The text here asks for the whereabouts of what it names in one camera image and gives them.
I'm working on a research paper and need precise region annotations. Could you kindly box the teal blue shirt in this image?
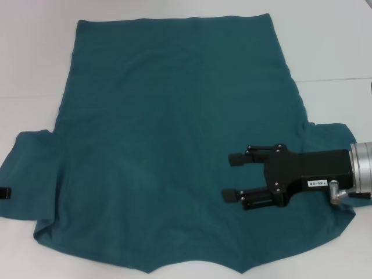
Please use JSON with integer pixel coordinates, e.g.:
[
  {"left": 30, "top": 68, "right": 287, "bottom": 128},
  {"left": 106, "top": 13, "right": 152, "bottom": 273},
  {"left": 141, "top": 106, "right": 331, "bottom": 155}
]
[{"left": 0, "top": 13, "right": 357, "bottom": 276}]

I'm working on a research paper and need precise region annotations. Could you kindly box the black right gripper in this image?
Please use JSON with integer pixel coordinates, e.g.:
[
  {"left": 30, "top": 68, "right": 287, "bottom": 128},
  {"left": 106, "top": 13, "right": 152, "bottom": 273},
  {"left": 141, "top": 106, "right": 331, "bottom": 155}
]
[{"left": 221, "top": 143, "right": 353, "bottom": 212}]

